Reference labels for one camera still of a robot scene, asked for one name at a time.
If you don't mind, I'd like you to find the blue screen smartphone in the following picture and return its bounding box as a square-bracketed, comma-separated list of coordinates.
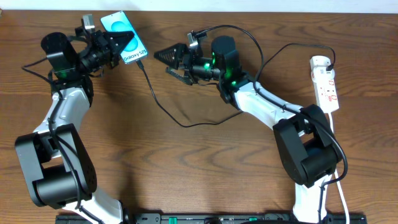
[100, 11, 148, 64]

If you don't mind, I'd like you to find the black charging cable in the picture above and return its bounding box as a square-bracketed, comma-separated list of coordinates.
[136, 43, 336, 129]

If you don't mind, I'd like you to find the white power strip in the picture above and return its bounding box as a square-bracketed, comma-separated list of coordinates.
[310, 55, 339, 113]

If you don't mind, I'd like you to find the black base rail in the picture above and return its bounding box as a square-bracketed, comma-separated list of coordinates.
[55, 212, 368, 224]

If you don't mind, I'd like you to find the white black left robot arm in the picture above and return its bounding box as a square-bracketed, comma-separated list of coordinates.
[15, 27, 136, 223]

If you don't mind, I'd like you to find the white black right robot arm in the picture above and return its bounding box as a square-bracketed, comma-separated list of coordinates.
[154, 34, 347, 223]

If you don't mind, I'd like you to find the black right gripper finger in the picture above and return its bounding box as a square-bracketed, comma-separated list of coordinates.
[165, 67, 194, 85]
[154, 43, 188, 67]

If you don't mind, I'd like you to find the white power strip cord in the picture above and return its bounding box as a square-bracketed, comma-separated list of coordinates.
[328, 112, 351, 224]

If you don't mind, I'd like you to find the white charger adapter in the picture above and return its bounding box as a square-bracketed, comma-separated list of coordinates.
[311, 66, 335, 83]

